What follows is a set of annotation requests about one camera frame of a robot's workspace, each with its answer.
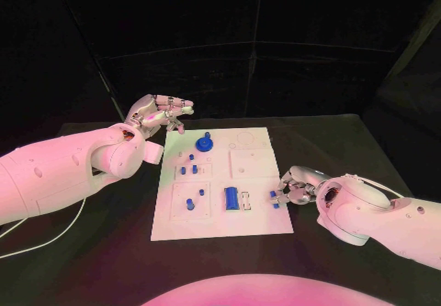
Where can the blue gear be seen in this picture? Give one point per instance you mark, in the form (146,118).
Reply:
(204,144)

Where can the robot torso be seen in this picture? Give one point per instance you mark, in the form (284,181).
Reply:
(269,294)

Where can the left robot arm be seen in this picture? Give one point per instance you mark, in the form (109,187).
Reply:
(51,172)

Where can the large blue cylinder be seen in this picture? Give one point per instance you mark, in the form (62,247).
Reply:
(232,198)

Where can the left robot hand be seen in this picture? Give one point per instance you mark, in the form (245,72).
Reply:
(146,107)

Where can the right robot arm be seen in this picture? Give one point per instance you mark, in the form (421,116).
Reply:
(379,227)

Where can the white task board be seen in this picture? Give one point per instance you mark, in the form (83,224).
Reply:
(221,224)

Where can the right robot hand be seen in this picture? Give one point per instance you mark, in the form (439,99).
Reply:
(303,177)

